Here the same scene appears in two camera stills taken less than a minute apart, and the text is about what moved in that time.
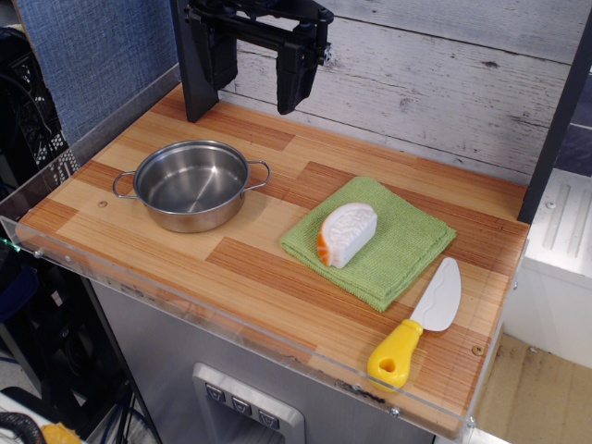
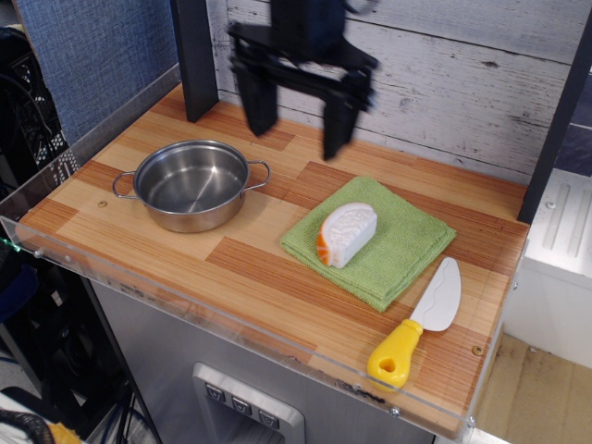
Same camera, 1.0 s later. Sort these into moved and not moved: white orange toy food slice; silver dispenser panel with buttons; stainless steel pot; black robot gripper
Moved: black robot gripper
Not moved: white orange toy food slice; silver dispenser panel with buttons; stainless steel pot
